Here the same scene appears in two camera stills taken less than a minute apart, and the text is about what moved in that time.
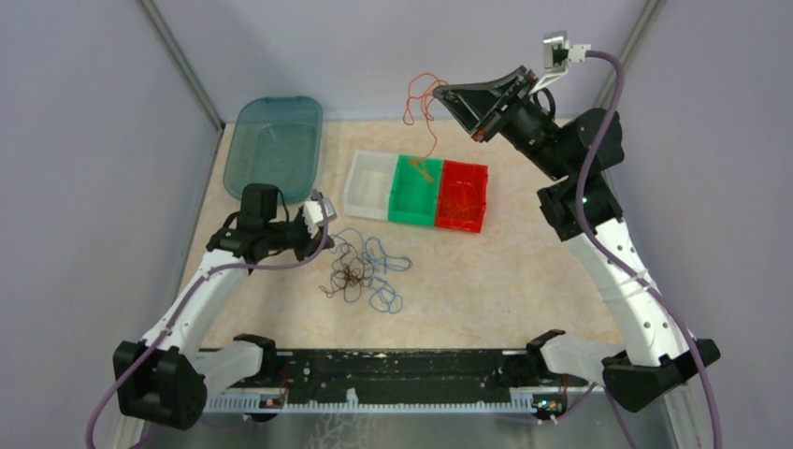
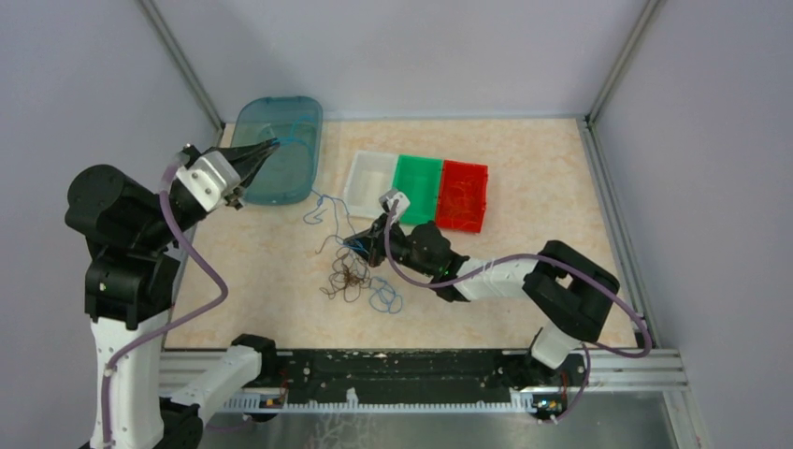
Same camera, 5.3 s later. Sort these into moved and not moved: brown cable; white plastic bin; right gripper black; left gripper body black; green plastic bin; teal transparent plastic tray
Moved: right gripper black; left gripper body black
Not moved: teal transparent plastic tray; brown cable; green plastic bin; white plastic bin
